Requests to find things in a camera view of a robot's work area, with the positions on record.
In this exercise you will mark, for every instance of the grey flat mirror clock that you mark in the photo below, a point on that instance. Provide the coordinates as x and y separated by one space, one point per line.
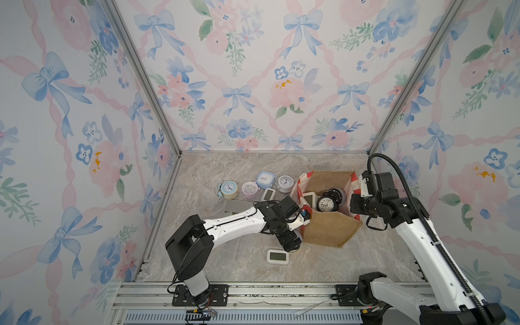
240 207

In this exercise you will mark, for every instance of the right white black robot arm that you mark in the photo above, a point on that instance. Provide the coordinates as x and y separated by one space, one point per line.
455 300

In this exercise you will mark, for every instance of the black twin-bell alarm clock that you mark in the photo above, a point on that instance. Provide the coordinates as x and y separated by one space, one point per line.
331 200

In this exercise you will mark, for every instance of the blue square alarm clock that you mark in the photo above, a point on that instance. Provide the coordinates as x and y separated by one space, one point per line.
265 179

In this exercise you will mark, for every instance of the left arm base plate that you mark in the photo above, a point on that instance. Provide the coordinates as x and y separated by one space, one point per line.
215 296

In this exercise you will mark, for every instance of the white large digital clock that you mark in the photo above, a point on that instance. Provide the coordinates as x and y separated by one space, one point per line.
311 198

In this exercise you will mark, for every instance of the aluminium front rail frame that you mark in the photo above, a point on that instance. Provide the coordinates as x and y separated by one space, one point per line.
251 303

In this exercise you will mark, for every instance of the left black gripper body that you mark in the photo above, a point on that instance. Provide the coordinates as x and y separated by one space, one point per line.
286 235

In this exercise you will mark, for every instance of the blue twin-bell clock beige base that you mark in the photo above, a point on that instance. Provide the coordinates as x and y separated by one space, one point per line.
228 190

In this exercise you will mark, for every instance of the white round alarm clock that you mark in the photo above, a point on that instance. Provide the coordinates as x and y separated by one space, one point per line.
285 184

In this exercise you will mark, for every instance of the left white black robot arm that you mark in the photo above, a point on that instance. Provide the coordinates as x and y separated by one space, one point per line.
191 245

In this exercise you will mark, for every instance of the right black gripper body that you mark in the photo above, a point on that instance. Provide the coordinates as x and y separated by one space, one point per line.
365 205

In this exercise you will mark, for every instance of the pink round alarm clock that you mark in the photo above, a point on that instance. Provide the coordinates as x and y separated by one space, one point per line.
250 189

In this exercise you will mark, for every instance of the white digital clock front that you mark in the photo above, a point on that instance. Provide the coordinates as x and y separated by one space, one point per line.
277 257

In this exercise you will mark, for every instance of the small white digital clock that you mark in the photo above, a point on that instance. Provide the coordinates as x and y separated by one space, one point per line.
268 195

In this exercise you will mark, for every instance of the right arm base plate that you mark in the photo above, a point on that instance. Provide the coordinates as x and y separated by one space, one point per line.
350 295

